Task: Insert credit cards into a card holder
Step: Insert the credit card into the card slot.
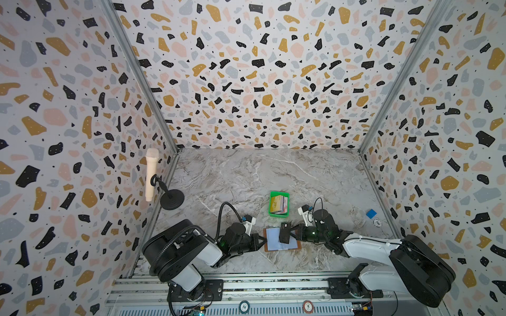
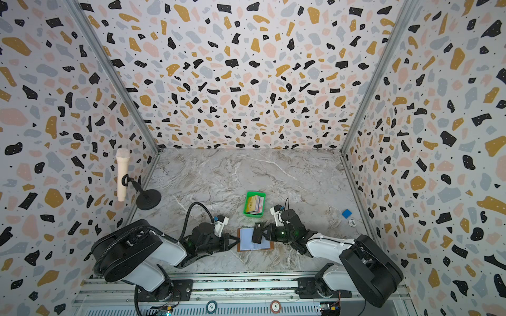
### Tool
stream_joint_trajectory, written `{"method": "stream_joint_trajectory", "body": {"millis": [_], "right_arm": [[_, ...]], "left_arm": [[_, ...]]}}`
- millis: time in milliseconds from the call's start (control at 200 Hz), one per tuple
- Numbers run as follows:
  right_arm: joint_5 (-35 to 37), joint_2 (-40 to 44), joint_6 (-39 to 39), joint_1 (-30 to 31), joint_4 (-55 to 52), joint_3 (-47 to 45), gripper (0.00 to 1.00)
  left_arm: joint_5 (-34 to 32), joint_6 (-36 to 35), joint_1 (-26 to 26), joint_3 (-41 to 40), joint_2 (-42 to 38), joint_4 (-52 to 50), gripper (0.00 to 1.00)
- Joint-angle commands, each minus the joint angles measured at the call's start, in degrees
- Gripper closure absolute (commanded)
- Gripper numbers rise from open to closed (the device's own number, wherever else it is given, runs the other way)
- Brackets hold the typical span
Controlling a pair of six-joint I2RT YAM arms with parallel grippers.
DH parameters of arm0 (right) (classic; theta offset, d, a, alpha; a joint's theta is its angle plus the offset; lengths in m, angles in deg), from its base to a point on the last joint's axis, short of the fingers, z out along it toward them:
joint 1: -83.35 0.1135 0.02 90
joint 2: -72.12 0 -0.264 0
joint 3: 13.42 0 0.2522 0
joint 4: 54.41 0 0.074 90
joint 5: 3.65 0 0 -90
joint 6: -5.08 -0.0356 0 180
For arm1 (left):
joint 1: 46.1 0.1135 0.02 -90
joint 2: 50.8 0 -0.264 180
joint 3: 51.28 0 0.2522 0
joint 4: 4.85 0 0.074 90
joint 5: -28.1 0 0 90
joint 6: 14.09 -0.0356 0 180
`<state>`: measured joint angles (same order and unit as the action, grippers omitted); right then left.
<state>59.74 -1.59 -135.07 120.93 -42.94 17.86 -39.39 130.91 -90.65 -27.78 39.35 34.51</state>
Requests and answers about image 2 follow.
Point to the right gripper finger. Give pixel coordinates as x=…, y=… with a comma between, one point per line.
x=267, y=228
x=267, y=235

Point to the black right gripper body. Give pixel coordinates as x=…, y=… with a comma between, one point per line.
x=283, y=235

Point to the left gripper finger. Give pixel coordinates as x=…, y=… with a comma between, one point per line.
x=233, y=239
x=227, y=247

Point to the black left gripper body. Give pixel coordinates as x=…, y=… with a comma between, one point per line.
x=217, y=245

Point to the brown leather card holder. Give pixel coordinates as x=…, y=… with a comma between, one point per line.
x=247, y=244

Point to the green plastic card tray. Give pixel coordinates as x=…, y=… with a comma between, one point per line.
x=249, y=194

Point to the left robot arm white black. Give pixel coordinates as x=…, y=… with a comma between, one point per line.
x=128, y=254

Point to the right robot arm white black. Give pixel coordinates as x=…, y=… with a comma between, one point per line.
x=355, y=265

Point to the stack of cards in tray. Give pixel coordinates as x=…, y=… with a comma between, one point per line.
x=255, y=205

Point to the blue cube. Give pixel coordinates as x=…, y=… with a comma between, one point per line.
x=346, y=214

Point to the black microphone stand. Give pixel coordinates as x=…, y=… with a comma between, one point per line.
x=146, y=199

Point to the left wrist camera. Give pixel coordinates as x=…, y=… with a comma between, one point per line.
x=220, y=222

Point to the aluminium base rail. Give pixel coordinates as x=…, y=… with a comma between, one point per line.
x=231, y=294

